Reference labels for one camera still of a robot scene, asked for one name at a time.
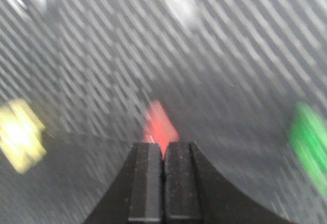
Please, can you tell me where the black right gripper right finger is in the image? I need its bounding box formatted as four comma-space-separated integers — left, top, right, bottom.
164, 142, 288, 223

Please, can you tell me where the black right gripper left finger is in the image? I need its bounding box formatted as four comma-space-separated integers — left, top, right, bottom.
85, 142, 162, 223

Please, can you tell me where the black perforated pegboard panel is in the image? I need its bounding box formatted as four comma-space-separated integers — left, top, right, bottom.
1, 0, 326, 223

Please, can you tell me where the red toggle switch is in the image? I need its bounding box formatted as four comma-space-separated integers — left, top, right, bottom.
142, 100, 179, 158

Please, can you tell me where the green toggle switch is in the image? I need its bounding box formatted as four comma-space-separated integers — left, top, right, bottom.
288, 103, 326, 198

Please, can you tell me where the yellow toggle switch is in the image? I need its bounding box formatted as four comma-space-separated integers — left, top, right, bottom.
1, 98, 46, 174

